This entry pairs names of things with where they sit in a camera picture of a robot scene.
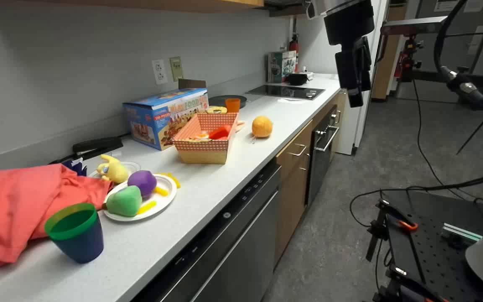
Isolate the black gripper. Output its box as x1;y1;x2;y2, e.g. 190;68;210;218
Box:
334;35;374;108

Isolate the yellow orange plush fruit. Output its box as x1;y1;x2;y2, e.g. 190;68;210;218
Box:
250;114;275;140

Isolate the red object behind stand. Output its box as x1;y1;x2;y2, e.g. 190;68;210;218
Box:
394;35;423;82

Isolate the red checkered basket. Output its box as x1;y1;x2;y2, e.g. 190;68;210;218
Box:
171;110;240;166

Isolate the wooden door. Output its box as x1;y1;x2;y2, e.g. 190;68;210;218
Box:
371;1;409;102

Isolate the black pot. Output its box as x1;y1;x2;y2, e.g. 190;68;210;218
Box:
283;70;310;87

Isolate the black induction cooktop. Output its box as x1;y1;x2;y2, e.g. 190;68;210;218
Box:
245;82;325;102

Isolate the black oven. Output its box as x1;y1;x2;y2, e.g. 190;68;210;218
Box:
305;102;342;206

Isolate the printed carton box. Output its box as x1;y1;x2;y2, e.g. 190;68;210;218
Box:
265;48;299;85

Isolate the wooden base cabinet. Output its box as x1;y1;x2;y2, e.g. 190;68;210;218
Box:
273;122;315;265

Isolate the orange cup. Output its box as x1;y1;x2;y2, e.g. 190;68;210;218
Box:
223;97;243;114

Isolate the round shallow dish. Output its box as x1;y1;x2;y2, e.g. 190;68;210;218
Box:
208;93;248;110

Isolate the pale yellow round toy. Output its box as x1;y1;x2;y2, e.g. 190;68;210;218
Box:
205;103;230;115

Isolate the red toy food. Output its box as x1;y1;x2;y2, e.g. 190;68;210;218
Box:
208;124;233;140

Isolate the dark brown box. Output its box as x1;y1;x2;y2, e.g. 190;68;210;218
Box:
176;77;208;92

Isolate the pale orange toy food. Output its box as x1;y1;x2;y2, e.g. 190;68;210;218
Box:
183;129;211;142

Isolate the black perforated cart board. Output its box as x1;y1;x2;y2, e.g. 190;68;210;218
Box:
382;189;483;302

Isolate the black dishwasher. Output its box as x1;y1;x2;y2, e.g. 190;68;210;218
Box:
131;161;282;302

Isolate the blue toy food box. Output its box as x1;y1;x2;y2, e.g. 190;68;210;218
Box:
122;87;211;150

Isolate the white round plate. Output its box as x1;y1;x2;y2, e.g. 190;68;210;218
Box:
102;172;179;224

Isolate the purple plush ball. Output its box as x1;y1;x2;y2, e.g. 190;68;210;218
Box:
126;169;159;199

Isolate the yellow plush toy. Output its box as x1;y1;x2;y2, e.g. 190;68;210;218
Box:
96;152;131;184

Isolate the green plush ball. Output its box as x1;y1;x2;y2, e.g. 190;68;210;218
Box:
104;184;144;218

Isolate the black stapler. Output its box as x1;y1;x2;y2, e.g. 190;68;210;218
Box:
50;135;124;166

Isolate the dark blue toy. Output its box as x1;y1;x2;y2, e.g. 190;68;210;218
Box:
62;157;89;176

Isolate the blue cup green rim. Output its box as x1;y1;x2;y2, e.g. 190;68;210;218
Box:
44;201;106;265

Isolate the coral pink cloth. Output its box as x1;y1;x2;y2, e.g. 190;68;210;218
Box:
0;162;112;273

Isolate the thin black floor cable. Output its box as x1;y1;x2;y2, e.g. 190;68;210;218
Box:
347;80;483;228

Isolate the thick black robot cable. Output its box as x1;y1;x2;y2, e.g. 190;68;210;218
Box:
433;0;483;110

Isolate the grey stereo camera bar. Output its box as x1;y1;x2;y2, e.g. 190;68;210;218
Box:
381;13;449;36

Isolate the black clamp orange handle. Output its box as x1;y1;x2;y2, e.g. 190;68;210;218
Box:
364;197;423;265

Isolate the pale green wall plate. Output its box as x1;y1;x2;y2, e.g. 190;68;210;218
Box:
168;55;184;83

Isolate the white wall outlet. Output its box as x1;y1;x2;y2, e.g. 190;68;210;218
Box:
151;56;169;85

